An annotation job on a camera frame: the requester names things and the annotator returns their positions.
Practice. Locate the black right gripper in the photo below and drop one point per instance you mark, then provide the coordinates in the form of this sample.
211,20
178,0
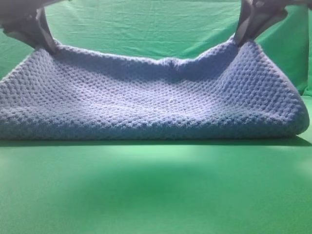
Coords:
25,20

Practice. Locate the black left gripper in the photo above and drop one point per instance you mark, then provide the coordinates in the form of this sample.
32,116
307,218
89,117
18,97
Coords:
256,16

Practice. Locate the blue waffle weave towel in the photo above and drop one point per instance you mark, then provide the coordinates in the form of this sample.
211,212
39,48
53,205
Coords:
77,94

